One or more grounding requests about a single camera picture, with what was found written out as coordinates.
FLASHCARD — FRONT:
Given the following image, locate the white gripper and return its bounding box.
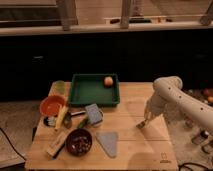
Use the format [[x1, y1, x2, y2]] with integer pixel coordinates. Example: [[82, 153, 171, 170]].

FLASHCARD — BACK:
[[144, 94, 166, 121]]

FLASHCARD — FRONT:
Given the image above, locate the silver fork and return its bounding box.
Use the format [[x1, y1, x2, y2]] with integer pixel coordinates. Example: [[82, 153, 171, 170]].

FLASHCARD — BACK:
[[136, 120, 148, 129]]

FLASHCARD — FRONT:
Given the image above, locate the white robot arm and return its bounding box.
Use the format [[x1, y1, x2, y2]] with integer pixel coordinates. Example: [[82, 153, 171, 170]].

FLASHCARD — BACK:
[[144, 76, 213, 135]]

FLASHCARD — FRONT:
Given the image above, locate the peach fruit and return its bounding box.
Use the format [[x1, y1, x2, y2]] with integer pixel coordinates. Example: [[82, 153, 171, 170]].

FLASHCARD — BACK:
[[104, 76, 113, 87]]

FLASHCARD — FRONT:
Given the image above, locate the spice bottle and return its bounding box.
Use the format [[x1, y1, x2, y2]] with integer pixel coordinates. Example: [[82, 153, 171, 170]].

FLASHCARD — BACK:
[[192, 130, 209, 145]]

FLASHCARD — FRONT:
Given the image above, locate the green plastic tray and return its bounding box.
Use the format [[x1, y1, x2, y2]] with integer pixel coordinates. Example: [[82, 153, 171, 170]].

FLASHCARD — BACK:
[[68, 74, 120, 107]]

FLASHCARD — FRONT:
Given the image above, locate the grey triangular cloth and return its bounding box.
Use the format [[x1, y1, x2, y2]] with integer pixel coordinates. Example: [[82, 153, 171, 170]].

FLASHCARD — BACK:
[[96, 132, 118, 158]]

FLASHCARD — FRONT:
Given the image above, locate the grey sponge block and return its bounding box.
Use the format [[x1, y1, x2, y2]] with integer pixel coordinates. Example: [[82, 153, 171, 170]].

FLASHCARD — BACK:
[[85, 104, 103, 125]]

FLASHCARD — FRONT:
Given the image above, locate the green vegetable toy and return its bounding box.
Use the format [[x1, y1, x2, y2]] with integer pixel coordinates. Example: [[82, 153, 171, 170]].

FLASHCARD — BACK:
[[77, 118, 88, 129]]

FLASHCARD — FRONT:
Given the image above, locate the dark bowl with food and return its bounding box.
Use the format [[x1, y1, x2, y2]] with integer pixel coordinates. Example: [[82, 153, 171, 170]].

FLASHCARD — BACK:
[[65, 129, 92, 157]]

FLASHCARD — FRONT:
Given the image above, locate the metal spoon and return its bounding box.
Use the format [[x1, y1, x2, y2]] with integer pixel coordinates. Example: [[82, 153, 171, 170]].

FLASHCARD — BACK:
[[63, 111, 85, 128]]

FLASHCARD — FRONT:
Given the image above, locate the yellow banana toy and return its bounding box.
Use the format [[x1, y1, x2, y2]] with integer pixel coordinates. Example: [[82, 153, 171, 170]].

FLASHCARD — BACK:
[[55, 106, 68, 131]]

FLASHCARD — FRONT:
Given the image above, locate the wooden block brush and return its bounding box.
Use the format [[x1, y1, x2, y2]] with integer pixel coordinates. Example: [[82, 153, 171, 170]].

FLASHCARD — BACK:
[[46, 132, 67, 157]]

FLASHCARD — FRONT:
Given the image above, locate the orange plastic bowl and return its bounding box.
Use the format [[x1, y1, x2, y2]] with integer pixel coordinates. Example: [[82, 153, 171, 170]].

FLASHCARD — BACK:
[[39, 95, 65, 116]]

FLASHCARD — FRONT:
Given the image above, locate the small black white object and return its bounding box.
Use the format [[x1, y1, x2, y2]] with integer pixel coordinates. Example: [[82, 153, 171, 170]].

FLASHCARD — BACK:
[[43, 117, 56, 127]]

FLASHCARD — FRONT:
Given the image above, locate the black cable right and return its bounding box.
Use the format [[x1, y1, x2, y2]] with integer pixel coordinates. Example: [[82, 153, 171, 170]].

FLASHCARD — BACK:
[[178, 161, 213, 171]]

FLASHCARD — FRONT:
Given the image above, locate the black cable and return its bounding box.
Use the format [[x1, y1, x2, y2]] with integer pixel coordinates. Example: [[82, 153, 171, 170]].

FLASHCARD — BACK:
[[178, 161, 213, 171], [0, 127, 27, 162]]

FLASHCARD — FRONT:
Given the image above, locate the black cable left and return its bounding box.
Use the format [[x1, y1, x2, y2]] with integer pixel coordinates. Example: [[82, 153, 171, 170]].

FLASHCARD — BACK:
[[0, 127, 27, 162]]

